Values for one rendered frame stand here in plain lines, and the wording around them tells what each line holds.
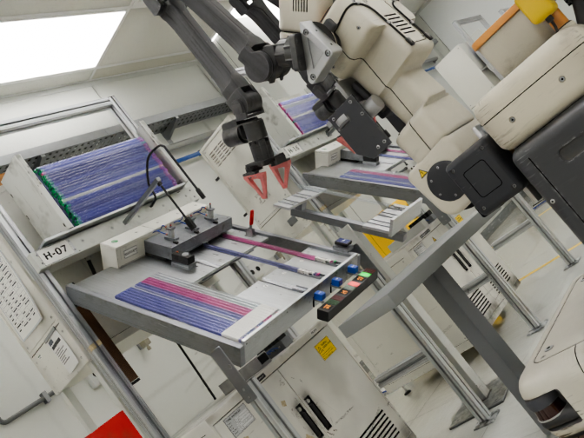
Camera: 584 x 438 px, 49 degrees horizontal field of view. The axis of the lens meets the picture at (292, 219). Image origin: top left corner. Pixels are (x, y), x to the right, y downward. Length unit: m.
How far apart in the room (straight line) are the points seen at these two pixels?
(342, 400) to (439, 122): 1.14
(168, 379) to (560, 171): 3.04
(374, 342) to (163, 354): 1.35
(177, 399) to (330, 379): 1.76
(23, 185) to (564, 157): 1.74
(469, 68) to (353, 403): 4.63
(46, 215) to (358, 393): 1.27
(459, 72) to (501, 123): 5.20
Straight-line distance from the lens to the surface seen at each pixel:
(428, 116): 1.61
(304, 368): 2.30
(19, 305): 2.49
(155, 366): 3.99
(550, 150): 1.36
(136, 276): 2.23
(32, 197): 2.38
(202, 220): 2.48
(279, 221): 3.40
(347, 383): 2.41
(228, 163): 3.49
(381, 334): 3.35
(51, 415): 3.67
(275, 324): 1.88
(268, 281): 2.12
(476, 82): 6.52
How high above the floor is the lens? 0.71
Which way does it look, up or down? 6 degrees up
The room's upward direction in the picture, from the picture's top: 38 degrees counter-clockwise
